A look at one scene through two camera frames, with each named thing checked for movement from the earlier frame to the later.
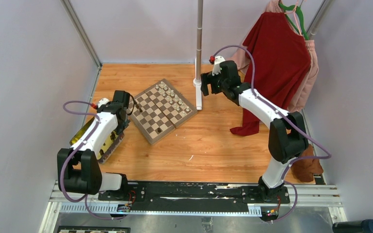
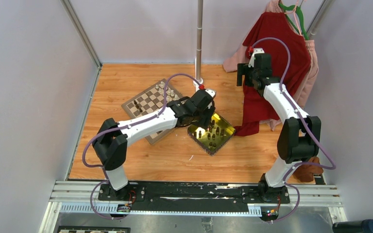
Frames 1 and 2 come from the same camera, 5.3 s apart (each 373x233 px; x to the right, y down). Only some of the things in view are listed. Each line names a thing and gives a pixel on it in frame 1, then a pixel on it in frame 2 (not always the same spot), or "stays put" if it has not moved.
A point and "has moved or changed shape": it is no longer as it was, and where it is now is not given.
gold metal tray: x=112 y=139 has moved or changed shape
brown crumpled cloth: x=304 y=170 stays put
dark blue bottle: x=364 y=226 stays put
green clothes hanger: x=285 y=8 stays put
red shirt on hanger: x=277 y=61 stays put
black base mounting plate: x=196 y=193 stays put
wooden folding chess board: x=159 y=109 stays put
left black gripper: x=122 y=127 to x=208 y=112
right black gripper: x=206 y=79 to x=244 y=69
